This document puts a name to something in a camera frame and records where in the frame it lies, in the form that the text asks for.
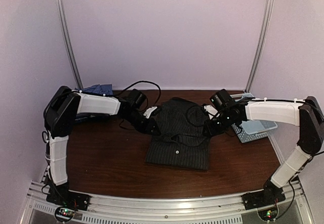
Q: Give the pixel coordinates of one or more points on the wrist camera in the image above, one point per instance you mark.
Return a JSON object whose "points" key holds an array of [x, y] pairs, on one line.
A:
{"points": [[210, 110], [152, 111]]}

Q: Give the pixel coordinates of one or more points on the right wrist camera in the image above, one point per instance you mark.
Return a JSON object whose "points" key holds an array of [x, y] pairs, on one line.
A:
{"points": [[210, 110]]}

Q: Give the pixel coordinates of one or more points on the blue checked shirt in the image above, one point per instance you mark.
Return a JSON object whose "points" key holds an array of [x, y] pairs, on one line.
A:
{"points": [[99, 89]]}

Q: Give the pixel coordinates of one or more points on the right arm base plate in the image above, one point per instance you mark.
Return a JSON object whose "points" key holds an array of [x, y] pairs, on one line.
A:
{"points": [[265, 202]]}

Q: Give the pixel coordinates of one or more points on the black pinstriped long sleeve shirt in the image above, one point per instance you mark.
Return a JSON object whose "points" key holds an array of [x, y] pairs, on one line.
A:
{"points": [[181, 142]]}

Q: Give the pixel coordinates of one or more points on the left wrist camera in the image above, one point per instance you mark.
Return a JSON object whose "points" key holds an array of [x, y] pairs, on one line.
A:
{"points": [[152, 111]]}

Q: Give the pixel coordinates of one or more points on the left aluminium corner post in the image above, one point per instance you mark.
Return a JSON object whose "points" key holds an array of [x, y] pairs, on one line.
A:
{"points": [[67, 43]]}

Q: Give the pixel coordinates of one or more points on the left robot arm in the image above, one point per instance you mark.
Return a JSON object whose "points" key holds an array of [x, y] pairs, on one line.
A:
{"points": [[59, 118]]}

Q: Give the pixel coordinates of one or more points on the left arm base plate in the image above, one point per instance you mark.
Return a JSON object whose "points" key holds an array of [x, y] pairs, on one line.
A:
{"points": [[67, 209]]}

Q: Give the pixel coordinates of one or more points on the right aluminium corner post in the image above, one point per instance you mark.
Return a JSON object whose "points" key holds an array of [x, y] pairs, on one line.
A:
{"points": [[268, 9]]}

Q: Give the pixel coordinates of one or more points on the light blue perforated plastic basket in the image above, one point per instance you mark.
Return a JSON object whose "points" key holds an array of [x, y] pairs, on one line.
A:
{"points": [[253, 130]]}

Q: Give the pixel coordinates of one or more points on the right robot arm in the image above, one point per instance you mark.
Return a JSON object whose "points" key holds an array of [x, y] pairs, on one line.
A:
{"points": [[299, 137]]}

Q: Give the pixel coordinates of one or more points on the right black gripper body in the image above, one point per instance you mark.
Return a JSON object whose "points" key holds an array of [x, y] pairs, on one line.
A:
{"points": [[222, 126]]}

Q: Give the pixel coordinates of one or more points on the aluminium corner post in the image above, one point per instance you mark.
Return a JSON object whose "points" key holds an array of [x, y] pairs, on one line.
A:
{"points": [[268, 9], [67, 43]]}

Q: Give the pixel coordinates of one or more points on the aluminium front rail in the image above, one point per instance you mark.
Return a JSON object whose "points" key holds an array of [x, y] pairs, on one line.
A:
{"points": [[108, 209]]}

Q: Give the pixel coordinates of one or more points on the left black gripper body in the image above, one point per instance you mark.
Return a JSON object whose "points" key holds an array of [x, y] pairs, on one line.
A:
{"points": [[140, 125]]}

